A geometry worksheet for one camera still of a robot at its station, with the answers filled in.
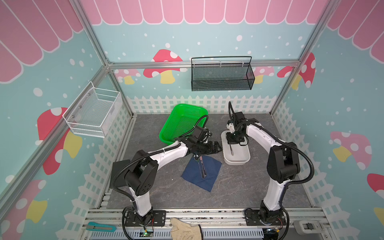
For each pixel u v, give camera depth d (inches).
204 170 35.7
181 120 45.5
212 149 30.1
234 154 35.3
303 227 26.9
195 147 26.4
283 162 19.9
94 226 28.3
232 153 35.3
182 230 28.0
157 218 29.3
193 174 35.0
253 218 29.2
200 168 36.2
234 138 32.6
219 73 37.0
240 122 26.7
